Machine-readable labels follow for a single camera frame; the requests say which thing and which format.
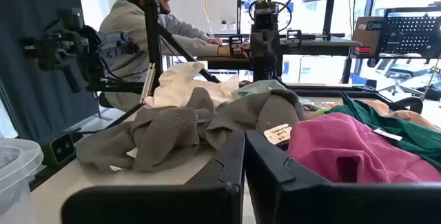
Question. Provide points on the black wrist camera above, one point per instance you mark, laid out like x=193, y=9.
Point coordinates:
x=264, y=19

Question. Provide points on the peach towel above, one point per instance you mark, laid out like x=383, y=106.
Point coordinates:
x=410, y=115

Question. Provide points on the small red item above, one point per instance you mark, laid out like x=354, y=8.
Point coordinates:
x=362, y=49

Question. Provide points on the silver aluminium bar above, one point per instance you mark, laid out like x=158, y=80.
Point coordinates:
x=148, y=82

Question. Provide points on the black mounted device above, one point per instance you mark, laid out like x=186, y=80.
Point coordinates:
x=69, y=45

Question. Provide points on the white table mat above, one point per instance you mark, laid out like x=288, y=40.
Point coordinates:
x=69, y=189

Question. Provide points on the large dark gray towel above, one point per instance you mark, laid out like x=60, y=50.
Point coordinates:
x=155, y=138

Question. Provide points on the light teal towel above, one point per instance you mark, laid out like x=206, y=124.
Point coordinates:
x=256, y=88

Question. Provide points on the clear plastic bin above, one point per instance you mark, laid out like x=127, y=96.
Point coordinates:
x=17, y=169

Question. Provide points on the lime green towel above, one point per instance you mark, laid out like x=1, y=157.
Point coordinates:
x=319, y=112

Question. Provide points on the dark green towel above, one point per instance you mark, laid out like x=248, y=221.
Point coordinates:
x=406, y=127

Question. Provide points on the white board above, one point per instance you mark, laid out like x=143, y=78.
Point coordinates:
x=193, y=3

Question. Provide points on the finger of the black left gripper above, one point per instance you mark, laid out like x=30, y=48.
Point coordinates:
x=231, y=46
x=289, y=41

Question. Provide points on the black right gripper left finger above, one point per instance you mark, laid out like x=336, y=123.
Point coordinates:
x=155, y=206

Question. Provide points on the white towel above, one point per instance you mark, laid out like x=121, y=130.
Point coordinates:
x=186, y=82

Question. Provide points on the black perforated stand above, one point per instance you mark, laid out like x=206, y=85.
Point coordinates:
x=410, y=31

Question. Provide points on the small dark gray towel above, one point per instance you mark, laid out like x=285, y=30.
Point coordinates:
x=268, y=113

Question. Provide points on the cardboard box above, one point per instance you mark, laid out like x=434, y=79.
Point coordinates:
x=365, y=31

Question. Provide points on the magenta towel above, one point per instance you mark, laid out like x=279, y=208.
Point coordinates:
x=344, y=148

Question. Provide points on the gray desk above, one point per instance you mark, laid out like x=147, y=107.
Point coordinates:
x=327, y=46

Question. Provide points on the black depth camera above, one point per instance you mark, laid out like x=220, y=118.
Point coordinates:
x=62, y=148

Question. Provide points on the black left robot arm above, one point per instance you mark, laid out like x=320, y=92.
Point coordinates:
x=265, y=73

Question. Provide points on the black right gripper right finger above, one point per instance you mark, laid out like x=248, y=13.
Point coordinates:
x=344, y=206

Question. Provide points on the person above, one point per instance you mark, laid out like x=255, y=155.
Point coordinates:
x=127, y=27

